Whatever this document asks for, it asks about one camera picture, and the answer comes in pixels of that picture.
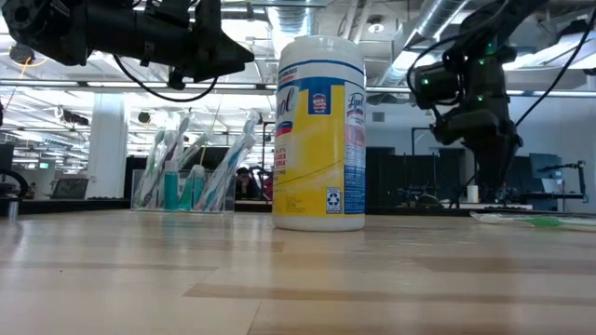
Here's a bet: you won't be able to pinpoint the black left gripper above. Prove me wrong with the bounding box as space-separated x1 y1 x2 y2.
137 0 256 92

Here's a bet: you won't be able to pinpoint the blue toothbrush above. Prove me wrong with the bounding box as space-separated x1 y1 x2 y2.
200 132 257 212

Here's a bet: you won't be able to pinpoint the purple toothbrush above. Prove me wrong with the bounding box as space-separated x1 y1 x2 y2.
141 129 181 209

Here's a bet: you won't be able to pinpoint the yellow Lysol wipes canister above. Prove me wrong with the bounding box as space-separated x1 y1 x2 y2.
271 34 368 233

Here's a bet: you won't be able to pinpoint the green toothbrush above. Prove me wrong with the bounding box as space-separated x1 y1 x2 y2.
134 127 168 209
468 210 596 233

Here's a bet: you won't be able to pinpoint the teal mouthwash bottle white cap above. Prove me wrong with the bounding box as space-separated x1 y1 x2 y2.
178 164 207 212

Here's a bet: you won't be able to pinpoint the black computer monitor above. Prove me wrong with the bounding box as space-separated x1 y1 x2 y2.
177 146 235 173

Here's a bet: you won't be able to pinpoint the person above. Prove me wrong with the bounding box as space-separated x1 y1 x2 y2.
234 166 260 202

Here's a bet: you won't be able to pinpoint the clear acrylic organizer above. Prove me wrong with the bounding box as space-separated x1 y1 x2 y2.
130 167 237 215

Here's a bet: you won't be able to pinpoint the white building column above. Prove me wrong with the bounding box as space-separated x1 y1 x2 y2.
85 91 130 200

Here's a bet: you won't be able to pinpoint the black cabinet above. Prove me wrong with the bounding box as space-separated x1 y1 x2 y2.
123 154 155 200

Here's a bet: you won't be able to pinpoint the black ceiling device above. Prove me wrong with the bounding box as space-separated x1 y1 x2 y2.
7 42 37 66

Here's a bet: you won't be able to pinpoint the dark laptop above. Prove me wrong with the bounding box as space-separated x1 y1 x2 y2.
49 176 90 201

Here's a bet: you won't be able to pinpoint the wooden top desk grey legs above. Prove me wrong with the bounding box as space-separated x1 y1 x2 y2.
446 201 535 211

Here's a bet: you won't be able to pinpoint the grey computer monitor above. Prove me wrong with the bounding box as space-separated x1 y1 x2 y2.
527 152 564 181

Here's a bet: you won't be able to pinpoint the black metal frame stand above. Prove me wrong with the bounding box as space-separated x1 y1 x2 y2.
411 125 480 187

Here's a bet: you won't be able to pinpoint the silver ventilation duct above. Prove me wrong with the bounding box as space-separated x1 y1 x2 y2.
377 0 471 88

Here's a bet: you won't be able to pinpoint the long black hanging cable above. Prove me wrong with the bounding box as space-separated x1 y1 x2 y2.
449 8 596 208

